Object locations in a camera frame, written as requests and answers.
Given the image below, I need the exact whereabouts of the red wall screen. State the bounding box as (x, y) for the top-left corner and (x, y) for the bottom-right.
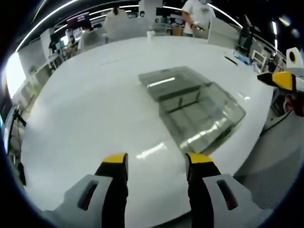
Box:
(66, 11), (90, 29)

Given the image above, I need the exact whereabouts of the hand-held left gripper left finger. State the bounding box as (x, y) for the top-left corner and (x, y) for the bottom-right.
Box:
(47, 153), (129, 228)

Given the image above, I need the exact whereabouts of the white partition panel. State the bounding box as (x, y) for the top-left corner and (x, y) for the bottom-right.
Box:
(208, 18), (239, 48)

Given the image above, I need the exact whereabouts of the clear guide fixture box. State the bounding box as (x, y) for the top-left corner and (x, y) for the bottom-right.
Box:
(138, 66), (247, 154)

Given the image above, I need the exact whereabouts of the long plastic divider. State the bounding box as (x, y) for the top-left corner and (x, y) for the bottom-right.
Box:
(160, 95), (201, 113)

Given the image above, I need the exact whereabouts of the green black machine stand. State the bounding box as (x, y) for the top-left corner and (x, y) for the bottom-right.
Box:
(238, 14), (256, 52)

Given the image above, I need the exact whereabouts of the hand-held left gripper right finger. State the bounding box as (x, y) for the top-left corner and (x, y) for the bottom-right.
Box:
(185, 152), (262, 228)

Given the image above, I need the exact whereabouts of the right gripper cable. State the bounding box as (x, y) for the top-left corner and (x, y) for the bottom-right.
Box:
(260, 109), (294, 135)

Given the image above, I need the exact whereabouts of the white box appliance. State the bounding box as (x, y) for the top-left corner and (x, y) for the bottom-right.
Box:
(251, 50), (266, 64)

